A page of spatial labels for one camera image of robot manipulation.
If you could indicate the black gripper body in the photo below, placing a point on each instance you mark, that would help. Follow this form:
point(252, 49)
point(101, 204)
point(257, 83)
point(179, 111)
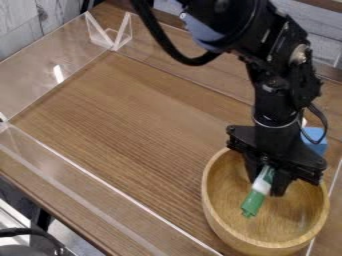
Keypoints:
point(282, 148)

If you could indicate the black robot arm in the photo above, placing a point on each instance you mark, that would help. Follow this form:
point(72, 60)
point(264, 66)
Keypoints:
point(271, 44)

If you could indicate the green white Expo marker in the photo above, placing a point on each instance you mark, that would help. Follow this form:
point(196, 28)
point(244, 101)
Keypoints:
point(259, 191)

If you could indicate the brown wooden bowl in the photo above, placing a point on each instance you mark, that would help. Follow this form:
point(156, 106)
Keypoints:
point(288, 220)

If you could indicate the blue sponge block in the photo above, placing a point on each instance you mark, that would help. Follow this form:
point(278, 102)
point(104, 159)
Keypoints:
point(314, 140)

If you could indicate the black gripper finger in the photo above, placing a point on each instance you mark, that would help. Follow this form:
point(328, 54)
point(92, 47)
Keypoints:
point(280, 181)
point(253, 164)

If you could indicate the clear acrylic barrier wall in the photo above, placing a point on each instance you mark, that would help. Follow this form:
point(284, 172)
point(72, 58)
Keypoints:
point(111, 127)

